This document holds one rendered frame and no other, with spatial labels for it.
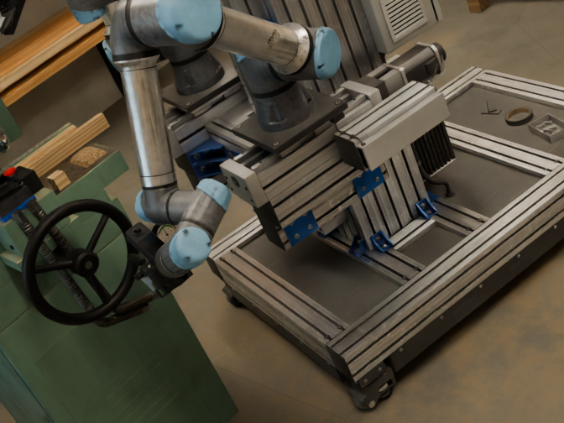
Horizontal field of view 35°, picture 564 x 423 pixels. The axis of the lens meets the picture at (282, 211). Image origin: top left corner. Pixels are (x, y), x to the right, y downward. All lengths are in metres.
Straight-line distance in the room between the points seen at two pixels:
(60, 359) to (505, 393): 1.14
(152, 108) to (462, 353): 1.19
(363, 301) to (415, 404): 0.31
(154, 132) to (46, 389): 0.78
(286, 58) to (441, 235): 0.91
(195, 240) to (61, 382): 0.72
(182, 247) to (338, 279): 0.99
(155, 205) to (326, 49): 0.51
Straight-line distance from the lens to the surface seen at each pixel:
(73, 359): 2.31
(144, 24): 1.74
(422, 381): 2.53
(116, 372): 2.39
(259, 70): 2.10
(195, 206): 1.78
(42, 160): 2.33
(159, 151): 1.85
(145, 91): 1.83
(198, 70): 2.57
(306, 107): 2.16
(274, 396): 2.69
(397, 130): 2.18
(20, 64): 4.47
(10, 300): 2.19
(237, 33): 1.83
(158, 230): 2.27
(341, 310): 2.52
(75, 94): 5.13
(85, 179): 2.22
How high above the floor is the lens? 1.75
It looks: 30 degrees down
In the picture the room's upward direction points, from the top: 25 degrees counter-clockwise
